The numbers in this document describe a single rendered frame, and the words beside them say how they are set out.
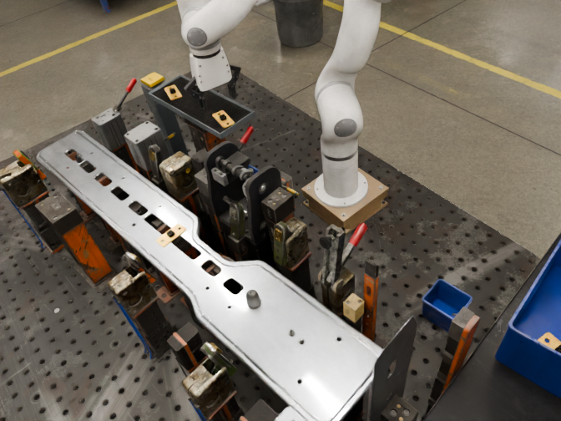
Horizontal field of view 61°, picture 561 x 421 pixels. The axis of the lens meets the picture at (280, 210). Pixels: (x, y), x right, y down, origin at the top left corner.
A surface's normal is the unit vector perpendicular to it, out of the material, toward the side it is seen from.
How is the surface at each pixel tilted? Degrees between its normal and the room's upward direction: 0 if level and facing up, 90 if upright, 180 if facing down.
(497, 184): 0
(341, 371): 0
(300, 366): 0
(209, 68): 91
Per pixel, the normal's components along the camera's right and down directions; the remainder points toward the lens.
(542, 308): -0.11, -0.68
